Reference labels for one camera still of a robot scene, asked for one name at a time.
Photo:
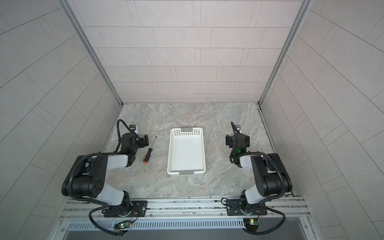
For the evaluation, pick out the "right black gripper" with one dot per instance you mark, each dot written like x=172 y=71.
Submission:
x=230 y=139

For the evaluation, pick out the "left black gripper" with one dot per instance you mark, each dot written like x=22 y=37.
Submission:
x=141 y=141

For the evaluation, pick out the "black orange screwdriver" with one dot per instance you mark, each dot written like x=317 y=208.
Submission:
x=149 y=152

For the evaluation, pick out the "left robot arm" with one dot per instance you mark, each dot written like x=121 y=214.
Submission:
x=86 y=180

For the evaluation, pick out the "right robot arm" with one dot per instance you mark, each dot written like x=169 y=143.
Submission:
x=271 y=177

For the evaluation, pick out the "white perforated plastic bin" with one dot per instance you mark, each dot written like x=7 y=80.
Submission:
x=186 y=152

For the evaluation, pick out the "right green circuit board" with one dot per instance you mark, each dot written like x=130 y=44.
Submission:
x=252 y=225

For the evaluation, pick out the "green circuit board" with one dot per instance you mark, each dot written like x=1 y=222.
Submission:
x=123 y=225
x=252 y=225

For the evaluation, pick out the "left green circuit board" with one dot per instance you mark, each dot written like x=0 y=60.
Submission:
x=123 y=225

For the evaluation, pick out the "aluminium mounting rail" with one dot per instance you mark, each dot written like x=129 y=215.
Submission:
x=213 y=208

